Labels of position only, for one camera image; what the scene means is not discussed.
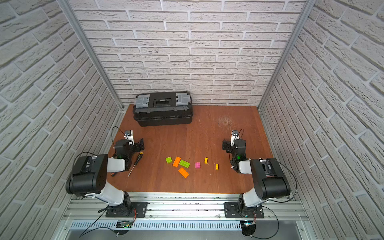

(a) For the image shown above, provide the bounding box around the black plastic toolbox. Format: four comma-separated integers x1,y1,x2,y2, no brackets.
133,91,194,127

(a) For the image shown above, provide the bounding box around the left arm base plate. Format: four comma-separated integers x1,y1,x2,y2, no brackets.
106,202,149,218

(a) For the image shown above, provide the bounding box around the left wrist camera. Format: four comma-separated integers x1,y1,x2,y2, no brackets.
124,130,135,145

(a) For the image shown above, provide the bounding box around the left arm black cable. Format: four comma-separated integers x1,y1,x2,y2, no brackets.
71,125,136,238

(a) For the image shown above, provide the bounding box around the orange long lego brick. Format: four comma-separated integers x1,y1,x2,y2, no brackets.
173,157,181,168
178,167,189,179

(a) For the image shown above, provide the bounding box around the green long lego brick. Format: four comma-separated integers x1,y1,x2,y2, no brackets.
179,160,190,168

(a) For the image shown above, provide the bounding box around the small green lego brick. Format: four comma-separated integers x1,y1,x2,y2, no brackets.
166,157,173,164

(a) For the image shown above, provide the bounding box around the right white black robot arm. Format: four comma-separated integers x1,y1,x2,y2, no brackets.
223,139,291,217

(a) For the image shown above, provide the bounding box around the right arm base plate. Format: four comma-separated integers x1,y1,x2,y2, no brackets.
224,202,265,219

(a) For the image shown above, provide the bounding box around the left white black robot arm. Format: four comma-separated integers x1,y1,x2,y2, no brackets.
66,139,145,218

